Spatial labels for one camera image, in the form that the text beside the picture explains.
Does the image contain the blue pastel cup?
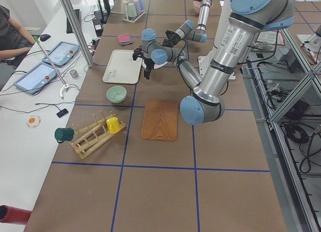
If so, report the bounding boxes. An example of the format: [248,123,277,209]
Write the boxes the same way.
[138,0,145,11]

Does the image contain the fried egg toy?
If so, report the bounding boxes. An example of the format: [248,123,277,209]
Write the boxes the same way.
[27,115,41,128]

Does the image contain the metal rod with claw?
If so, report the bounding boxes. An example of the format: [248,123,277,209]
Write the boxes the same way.
[33,36,80,99]

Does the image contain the green pastel cup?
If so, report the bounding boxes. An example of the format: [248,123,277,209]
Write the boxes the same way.
[127,3,137,19]

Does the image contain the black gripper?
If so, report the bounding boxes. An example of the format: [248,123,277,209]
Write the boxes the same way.
[162,30,181,48]
[142,58,155,79]

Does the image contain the wooden dish rack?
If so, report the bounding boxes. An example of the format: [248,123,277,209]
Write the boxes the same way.
[69,111,126,159]

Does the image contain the black keyboard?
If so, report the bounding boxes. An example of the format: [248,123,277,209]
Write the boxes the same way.
[66,8,81,34]

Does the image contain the purple pastel cup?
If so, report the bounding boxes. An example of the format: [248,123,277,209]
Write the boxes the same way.
[133,0,141,14]

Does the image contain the aluminium frame post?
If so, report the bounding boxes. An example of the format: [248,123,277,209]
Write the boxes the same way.
[60,0,93,68]

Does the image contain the cream bear tray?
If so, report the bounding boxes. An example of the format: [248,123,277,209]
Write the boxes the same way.
[102,49,142,84]

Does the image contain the seated person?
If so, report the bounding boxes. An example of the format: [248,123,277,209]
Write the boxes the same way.
[1,6,35,70]

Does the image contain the white wire cup rack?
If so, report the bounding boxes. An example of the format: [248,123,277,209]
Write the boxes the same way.
[121,0,145,23]

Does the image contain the pink bowl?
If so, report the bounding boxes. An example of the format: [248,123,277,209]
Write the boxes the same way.
[193,1,214,15]

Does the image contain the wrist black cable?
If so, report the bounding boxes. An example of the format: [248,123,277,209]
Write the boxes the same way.
[173,40,188,67]

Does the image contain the lower teach pendant tablet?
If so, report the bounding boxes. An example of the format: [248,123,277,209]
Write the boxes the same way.
[13,63,57,94]

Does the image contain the beige pastel cup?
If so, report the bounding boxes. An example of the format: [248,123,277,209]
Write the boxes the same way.
[121,0,127,14]

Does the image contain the black computer mouse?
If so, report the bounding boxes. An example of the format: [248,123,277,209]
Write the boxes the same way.
[40,34,51,42]

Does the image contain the teach pendant tablet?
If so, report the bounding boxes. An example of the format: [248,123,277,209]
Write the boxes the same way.
[13,63,57,94]
[48,41,80,67]

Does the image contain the dark green mug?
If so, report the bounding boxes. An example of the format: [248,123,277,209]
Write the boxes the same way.
[54,128,75,143]

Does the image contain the upper teach pendant tablet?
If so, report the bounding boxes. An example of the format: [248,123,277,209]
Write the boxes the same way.
[48,41,80,67]

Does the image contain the red cylinder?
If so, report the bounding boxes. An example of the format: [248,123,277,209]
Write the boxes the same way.
[1,205,32,225]

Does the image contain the yellow mug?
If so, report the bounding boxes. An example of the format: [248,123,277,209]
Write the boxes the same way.
[106,117,121,134]

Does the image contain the white round plate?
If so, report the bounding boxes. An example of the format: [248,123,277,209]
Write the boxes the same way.
[142,60,168,69]

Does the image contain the small black device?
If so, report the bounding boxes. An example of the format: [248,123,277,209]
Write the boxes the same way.
[56,108,69,118]

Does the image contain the wooden cutting board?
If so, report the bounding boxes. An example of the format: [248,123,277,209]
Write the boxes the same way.
[141,99,179,142]

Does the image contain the small metal cylinder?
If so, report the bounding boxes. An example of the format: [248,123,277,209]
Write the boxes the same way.
[69,69,79,79]

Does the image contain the pink cloth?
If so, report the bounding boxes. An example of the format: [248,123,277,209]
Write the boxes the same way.
[117,34,132,43]

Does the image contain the green ceramic bowl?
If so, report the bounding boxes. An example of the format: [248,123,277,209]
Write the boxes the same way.
[106,85,127,103]

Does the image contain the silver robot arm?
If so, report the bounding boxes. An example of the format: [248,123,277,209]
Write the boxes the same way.
[162,0,213,48]
[140,0,295,125]

